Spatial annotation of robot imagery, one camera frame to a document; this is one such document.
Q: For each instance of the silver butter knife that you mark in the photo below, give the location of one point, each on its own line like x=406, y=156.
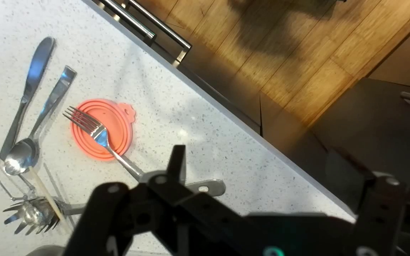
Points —
x=35, y=75

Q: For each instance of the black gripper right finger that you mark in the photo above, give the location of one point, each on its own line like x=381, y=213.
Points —
x=381, y=218

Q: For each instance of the silver fork lower left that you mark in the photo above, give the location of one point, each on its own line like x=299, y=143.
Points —
x=35, y=216

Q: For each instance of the silver spoon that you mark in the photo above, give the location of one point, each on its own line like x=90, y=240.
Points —
x=26, y=153

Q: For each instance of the metal wire utensil handle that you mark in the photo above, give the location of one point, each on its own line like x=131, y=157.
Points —
x=15, y=186

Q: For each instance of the silver fork on lid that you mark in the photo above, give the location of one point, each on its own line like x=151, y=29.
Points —
x=103, y=137

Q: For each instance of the metal drawer handle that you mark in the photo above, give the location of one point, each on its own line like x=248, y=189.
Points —
x=149, y=28

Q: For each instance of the plain wooden chopstick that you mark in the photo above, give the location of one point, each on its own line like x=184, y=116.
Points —
x=53, y=203

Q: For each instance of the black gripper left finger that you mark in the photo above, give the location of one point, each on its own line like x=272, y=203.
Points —
x=116, y=214

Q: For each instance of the orange silicone lid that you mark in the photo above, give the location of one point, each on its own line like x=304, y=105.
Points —
x=116, y=120

